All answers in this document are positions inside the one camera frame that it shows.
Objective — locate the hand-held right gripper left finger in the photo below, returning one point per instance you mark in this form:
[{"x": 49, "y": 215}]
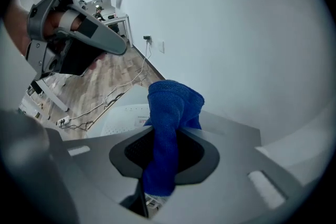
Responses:
[{"x": 94, "y": 160}]

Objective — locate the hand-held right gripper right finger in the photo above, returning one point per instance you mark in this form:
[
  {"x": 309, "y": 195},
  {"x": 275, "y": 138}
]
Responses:
[{"x": 236, "y": 165}]

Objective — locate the blue cloth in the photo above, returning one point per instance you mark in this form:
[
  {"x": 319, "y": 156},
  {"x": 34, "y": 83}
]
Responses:
[{"x": 168, "y": 112}]

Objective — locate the person's left forearm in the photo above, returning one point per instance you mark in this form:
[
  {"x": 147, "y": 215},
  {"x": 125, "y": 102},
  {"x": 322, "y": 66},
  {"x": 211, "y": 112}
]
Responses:
[{"x": 17, "y": 26}]

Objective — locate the person's left hand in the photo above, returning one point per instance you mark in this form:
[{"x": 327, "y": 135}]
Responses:
[{"x": 53, "y": 22}]

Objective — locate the flat grey network device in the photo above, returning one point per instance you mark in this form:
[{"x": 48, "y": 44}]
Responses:
[{"x": 231, "y": 128}]

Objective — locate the white power strip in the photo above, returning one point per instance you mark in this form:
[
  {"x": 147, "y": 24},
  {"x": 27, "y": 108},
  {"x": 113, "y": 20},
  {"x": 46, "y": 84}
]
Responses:
[{"x": 65, "y": 120}]

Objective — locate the black power adapter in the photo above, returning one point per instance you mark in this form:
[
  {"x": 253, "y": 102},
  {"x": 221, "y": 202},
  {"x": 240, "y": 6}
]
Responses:
[{"x": 147, "y": 38}]

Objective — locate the white wall socket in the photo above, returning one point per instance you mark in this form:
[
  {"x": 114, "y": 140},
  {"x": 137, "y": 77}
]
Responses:
[{"x": 161, "y": 46}]

